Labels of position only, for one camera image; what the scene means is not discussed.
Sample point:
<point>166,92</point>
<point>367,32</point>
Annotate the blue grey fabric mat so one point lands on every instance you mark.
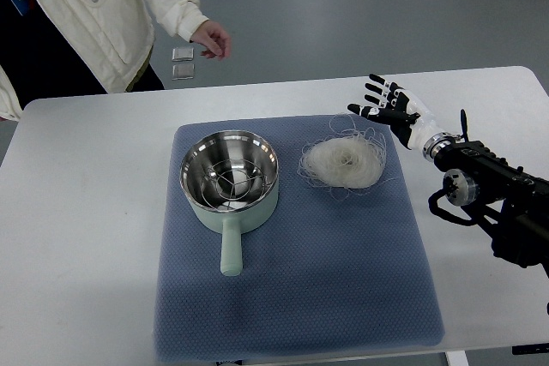
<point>327,272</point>

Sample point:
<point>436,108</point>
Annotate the upper silver floor plate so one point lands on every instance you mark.
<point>183,53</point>

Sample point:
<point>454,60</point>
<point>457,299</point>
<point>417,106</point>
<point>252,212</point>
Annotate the white puffer jacket torso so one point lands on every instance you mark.
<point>65,48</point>

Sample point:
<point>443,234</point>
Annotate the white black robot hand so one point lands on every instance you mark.
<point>410,121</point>

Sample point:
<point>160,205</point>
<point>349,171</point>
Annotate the mint green steel pot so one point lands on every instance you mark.
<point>230,145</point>

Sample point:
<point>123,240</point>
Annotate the white vermicelli noodle nest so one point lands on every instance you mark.
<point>351,160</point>

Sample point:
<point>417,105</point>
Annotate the person's bare hand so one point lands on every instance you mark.
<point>216,41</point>

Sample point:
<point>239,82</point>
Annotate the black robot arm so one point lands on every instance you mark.
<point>479,188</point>

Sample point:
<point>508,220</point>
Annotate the lower silver floor plate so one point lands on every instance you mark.
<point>183,71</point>

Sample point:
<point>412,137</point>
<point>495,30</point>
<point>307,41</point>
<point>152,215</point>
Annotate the white table leg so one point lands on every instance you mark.
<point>456,358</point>

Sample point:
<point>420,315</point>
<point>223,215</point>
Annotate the wire steaming rack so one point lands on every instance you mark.
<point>233,185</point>

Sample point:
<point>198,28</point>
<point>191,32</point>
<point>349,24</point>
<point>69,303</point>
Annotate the silver floor plate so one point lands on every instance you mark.
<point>183,71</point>
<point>183,53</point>

